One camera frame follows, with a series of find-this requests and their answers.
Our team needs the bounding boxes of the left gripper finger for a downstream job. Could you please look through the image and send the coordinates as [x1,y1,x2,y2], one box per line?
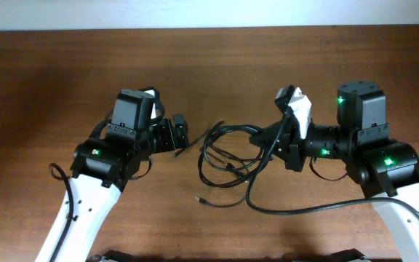
[175,127,189,149]
[172,114,187,135]

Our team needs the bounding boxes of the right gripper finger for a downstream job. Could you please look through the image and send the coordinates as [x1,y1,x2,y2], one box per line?
[249,121,284,143]
[250,138,286,160]

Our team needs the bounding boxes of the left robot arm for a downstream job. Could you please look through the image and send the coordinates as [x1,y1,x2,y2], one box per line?
[36,87,189,261]

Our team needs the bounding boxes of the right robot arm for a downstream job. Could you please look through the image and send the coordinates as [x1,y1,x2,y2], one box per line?
[250,81,419,261]

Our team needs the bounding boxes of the right camera cable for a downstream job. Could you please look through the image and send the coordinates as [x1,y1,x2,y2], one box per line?
[244,112,419,255]

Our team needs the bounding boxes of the camera cable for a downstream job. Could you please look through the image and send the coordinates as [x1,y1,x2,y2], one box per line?
[48,162,79,262]
[244,112,419,255]

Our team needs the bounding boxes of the left camera cable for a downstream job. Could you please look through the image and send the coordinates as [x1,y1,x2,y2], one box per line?
[48,162,79,262]

